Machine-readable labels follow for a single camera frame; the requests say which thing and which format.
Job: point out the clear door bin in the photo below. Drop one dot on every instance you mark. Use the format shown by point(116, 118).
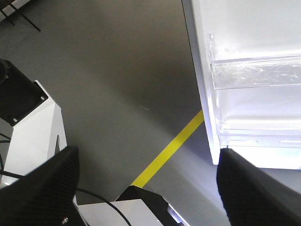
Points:
point(265, 127)
point(254, 72)

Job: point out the black white robot base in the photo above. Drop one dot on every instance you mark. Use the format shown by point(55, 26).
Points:
point(134, 207)

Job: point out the clear upper door bin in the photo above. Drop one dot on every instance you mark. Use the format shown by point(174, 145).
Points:
point(254, 72)

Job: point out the clear lower door bin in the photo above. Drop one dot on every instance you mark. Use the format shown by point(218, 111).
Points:
point(265, 127)

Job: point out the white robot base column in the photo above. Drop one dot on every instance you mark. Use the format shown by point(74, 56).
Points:
point(35, 137)

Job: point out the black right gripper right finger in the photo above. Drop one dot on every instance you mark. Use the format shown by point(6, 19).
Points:
point(251, 197)

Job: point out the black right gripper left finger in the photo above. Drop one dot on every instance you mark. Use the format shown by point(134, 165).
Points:
point(44, 197)

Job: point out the white open fridge door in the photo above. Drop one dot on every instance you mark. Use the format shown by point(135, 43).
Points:
point(245, 28)

